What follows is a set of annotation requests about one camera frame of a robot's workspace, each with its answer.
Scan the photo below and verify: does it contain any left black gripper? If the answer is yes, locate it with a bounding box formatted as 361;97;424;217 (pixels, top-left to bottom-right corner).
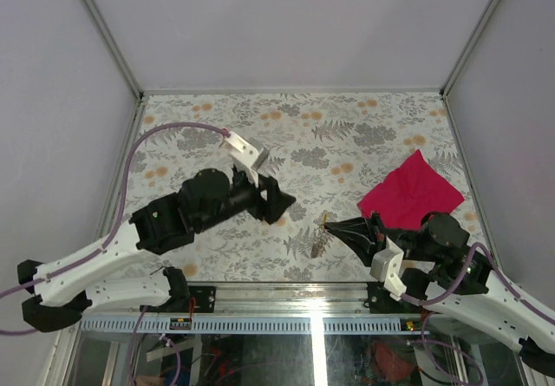
199;167;297;234

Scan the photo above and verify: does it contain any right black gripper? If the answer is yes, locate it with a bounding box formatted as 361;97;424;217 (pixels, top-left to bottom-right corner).
323;209;438;265

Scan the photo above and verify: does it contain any silver keyring bunch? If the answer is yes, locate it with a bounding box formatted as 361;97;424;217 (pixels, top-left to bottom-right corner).
310;226;328;258

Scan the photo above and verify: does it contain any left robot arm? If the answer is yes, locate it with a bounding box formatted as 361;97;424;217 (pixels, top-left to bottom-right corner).
17;169;296;333

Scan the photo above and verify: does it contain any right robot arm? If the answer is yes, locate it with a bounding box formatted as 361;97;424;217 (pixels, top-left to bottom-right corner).
323;212;554;376

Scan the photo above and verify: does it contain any pink cloth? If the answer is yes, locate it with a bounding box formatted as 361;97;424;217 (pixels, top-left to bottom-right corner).
357;150;464;230

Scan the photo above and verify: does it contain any floral table mat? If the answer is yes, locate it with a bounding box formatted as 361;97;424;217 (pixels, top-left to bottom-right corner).
119;92;485;282

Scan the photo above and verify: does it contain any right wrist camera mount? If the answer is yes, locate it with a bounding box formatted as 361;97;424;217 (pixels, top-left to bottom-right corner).
370;237;407;302

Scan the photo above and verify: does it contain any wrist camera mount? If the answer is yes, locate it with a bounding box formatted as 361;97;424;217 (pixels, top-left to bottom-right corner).
225;131;270;187
370;237;407;302

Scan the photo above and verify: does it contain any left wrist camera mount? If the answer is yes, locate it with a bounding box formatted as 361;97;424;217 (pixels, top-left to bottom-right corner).
225;131;270;187

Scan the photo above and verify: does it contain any aluminium front rail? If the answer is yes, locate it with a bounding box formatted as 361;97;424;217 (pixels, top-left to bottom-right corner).
142;281;532;320

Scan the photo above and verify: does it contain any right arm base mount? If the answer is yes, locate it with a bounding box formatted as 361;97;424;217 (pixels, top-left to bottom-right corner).
363;282;430;314

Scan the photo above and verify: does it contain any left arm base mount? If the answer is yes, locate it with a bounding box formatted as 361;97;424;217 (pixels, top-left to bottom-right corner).
165;285;217;314

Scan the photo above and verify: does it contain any slotted cable duct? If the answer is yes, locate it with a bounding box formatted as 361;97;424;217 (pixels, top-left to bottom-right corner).
81;316;403;335

